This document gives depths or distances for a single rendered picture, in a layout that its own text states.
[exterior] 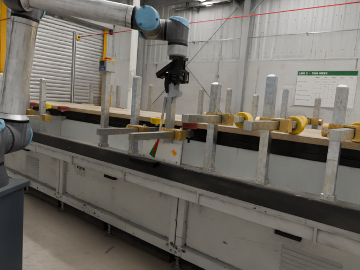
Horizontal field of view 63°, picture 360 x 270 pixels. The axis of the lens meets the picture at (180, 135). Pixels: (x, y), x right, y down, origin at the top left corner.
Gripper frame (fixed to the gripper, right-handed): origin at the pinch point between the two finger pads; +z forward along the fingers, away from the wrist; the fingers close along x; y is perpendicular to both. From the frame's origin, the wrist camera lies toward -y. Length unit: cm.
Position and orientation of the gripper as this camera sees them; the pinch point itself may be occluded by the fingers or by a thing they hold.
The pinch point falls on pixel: (170, 100)
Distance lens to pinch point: 138.1
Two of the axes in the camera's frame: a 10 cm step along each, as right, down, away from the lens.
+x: 6.1, -0.4, 7.9
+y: 7.9, 1.3, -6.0
